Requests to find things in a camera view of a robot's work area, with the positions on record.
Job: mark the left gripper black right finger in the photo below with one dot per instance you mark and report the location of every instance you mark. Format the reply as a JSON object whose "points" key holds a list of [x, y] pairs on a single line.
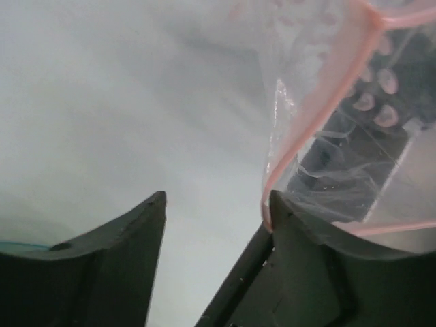
{"points": [[307, 272]]}

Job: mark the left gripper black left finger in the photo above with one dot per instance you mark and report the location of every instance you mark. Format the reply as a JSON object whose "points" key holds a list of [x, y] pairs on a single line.
{"points": [[104, 277]]}

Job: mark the clear zip top bag pink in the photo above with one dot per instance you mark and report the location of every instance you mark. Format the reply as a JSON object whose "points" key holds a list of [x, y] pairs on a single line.
{"points": [[351, 87]]}

